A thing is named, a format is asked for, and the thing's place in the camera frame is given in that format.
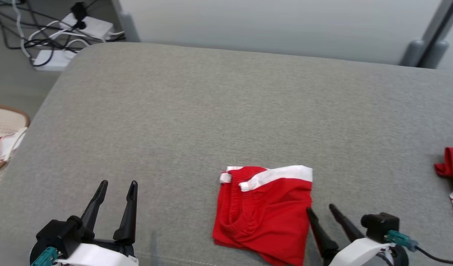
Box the black plug adapter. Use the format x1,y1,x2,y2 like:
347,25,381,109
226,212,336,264
71,2,88,30

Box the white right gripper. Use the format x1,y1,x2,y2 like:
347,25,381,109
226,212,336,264
306,204,396,266

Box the beige woven laundry basket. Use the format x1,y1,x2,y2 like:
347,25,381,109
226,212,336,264
0,105,30,189

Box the white flat box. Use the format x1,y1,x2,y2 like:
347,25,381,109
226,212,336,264
33,49,78,72

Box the grey partition post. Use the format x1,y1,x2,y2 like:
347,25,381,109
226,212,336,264
111,0,141,43
419,0,453,69
400,0,453,68

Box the red shorts white stripes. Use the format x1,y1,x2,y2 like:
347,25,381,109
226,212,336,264
212,165,314,266

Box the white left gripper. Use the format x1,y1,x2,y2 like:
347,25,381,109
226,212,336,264
55,180,139,266

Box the white power strip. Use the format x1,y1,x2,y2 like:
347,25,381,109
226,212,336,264
60,13,115,40

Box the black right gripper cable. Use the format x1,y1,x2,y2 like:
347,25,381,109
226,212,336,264
415,245,453,266

